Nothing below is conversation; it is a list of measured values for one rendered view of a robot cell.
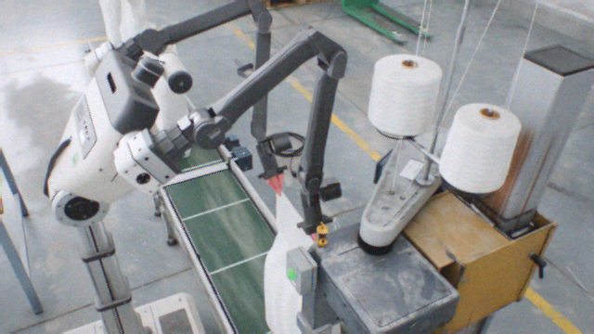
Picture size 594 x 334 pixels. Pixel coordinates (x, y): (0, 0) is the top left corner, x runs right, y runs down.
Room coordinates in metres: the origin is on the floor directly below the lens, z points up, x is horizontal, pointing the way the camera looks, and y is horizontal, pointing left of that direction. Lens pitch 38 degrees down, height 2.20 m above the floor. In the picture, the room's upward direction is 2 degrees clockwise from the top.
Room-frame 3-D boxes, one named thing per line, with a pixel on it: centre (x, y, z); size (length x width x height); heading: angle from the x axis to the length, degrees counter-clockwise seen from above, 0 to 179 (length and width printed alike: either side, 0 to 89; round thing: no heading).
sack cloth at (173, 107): (2.65, 0.81, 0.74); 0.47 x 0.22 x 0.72; 27
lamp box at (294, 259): (0.79, -0.02, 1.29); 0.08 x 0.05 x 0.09; 29
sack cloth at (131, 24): (3.31, 1.17, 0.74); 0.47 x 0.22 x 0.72; 30
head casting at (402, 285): (0.76, -0.20, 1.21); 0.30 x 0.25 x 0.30; 29
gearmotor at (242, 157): (2.59, 0.42, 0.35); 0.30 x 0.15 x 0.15; 29
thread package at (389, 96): (1.10, -0.27, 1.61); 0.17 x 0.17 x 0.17
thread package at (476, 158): (0.88, -0.39, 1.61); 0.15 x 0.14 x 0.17; 29
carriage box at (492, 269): (0.96, -0.48, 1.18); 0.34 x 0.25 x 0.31; 119
